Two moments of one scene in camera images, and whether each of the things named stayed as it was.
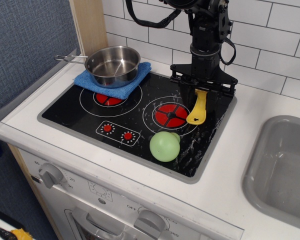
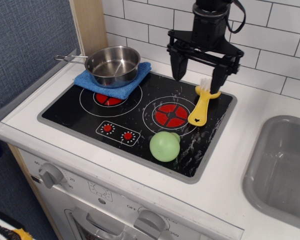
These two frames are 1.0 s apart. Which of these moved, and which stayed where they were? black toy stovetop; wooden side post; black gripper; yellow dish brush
Moved: black gripper
Stayed: wooden side post; black toy stovetop; yellow dish brush
